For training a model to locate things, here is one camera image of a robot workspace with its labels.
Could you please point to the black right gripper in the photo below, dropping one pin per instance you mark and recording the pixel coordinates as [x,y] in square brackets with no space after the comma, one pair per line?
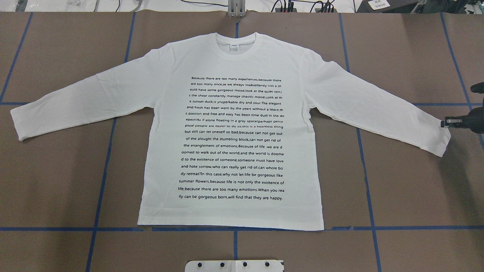
[475,121]

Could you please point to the white long-sleeve printed shirt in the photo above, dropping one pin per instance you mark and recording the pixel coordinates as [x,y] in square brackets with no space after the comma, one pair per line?
[231,143]

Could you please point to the grey aluminium frame post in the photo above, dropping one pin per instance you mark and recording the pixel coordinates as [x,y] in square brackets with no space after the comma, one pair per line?
[236,8]

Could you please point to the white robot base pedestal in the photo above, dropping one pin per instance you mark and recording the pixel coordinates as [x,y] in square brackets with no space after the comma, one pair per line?
[235,266]

